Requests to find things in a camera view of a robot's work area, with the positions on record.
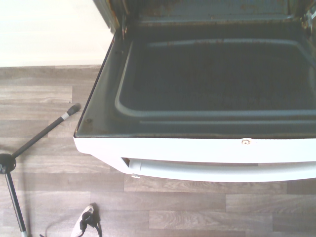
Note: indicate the white oven door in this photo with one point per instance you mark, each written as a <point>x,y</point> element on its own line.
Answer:
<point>222,86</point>

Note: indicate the white electric stove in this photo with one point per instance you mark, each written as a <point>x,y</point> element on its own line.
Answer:
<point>197,10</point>

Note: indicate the black tripod stand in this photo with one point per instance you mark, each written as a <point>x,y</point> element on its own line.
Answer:
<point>29,143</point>

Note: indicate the white power strip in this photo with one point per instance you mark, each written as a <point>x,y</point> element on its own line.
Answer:
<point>80,225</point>

